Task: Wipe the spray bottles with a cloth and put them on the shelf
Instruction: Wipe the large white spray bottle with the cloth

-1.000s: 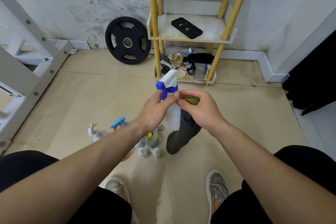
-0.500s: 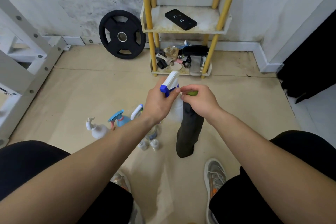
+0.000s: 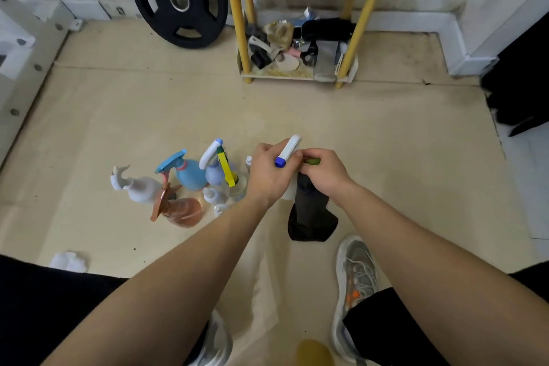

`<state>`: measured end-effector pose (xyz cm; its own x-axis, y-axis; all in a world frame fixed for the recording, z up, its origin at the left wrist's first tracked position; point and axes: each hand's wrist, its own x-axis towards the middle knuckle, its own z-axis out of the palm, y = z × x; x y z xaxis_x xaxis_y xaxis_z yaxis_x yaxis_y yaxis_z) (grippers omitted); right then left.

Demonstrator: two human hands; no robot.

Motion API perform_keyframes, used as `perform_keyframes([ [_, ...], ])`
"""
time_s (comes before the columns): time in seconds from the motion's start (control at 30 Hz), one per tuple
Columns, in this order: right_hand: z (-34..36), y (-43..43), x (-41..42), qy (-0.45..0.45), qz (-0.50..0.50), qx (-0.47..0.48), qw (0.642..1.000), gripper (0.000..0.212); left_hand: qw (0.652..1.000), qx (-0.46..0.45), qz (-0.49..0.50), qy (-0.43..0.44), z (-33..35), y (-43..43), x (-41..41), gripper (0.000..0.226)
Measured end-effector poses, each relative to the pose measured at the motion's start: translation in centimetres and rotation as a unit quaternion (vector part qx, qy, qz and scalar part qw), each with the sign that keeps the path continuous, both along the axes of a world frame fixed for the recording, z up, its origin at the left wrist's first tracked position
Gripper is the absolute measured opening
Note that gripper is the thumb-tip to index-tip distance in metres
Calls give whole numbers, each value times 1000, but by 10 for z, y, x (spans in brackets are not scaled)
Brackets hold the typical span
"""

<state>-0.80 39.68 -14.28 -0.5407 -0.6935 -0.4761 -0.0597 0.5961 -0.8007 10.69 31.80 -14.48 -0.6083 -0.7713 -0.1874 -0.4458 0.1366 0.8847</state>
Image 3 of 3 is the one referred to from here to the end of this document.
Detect white spray bottle teal label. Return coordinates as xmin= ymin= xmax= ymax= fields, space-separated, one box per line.
xmin=109 ymin=165 xmax=164 ymax=206

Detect person's left hand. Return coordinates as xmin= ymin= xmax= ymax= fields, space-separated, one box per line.
xmin=244 ymin=142 xmax=305 ymax=212

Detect person's left grey shoe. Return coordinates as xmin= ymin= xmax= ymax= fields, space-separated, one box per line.
xmin=188 ymin=309 xmax=233 ymax=366

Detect white metal rack frame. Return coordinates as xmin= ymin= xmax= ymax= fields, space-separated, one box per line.
xmin=0 ymin=0 xmax=83 ymax=165

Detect tan fuzzy glove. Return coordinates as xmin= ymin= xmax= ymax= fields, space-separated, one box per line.
xmin=262 ymin=21 xmax=296 ymax=49

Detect black shorts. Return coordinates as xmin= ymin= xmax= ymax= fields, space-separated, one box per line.
xmin=0 ymin=254 xmax=549 ymax=366

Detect blue white packet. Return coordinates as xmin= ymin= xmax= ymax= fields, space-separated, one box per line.
xmin=291 ymin=7 xmax=320 ymax=27

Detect orange spray bottle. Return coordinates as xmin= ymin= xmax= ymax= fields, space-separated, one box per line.
xmin=150 ymin=183 xmax=205 ymax=229

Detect person's right hand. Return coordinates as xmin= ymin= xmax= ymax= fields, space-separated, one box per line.
xmin=298 ymin=148 xmax=357 ymax=208

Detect crumpled white tissue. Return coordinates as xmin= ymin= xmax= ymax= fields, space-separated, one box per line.
xmin=49 ymin=251 xmax=89 ymax=273

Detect person's right grey shoe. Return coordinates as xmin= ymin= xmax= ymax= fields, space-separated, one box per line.
xmin=331 ymin=236 xmax=380 ymax=362

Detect yellow wooden pole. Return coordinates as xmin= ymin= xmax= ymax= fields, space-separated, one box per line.
xmin=296 ymin=339 xmax=335 ymax=366

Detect white plastic scoop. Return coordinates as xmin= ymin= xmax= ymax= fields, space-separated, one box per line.
xmin=248 ymin=35 xmax=284 ymax=58

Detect black ring grip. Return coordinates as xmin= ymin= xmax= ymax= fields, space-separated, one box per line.
xmin=299 ymin=40 xmax=319 ymax=67

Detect person's grey shoe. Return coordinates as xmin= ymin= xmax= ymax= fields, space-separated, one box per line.
xmin=331 ymin=236 xmax=380 ymax=362
xmin=188 ymin=309 xmax=233 ymax=366

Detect clear bottle yellow green sprayer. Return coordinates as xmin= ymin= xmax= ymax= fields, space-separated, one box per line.
xmin=216 ymin=146 xmax=249 ymax=201

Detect white plastic strip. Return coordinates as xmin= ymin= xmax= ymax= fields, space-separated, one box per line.
xmin=334 ymin=42 xmax=348 ymax=77

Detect pale blue bottle white sprayer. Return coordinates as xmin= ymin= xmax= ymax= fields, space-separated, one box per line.
xmin=198 ymin=138 xmax=228 ymax=186

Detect round white bottle blue-tipped sprayer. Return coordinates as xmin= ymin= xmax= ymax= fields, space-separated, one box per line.
xmin=274 ymin=134 xmax=303 ymax=201

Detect green microfibre cloth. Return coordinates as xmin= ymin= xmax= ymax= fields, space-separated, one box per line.
xmin=287 ymin=157 xmax=340 ymax=243

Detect black clip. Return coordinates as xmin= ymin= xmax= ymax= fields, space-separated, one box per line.
xmin=250 ymin=46 xmax=273 ymax=70

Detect white round disc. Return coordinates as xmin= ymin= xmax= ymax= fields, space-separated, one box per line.
xmin=274 ymin=52 xmax=300 ymax=73

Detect person's left forearm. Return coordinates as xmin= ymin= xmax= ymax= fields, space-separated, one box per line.
xmin=41 ymin=198 xmax=266 ymax=366

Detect person's right forearm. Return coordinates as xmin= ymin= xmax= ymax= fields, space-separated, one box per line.
xmin=339 ymin=183 xmax=549 ymax=366

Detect blue spray bottle pink trigger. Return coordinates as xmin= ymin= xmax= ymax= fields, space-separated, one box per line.
xmin=154 ymin=149 xmax=210 ymax=192

